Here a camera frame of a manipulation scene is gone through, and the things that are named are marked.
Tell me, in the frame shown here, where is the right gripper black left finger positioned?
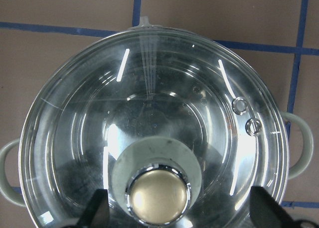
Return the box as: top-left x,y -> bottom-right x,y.
76,189 -> 110,228

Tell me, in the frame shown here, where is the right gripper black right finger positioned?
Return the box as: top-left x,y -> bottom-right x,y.
250,186 -> 299,228

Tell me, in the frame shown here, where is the glass pot lid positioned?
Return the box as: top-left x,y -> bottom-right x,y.
19,27 -> 288,228

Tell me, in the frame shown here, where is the steel pot with green handles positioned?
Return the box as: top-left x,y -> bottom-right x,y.
0,15 -> 314,209

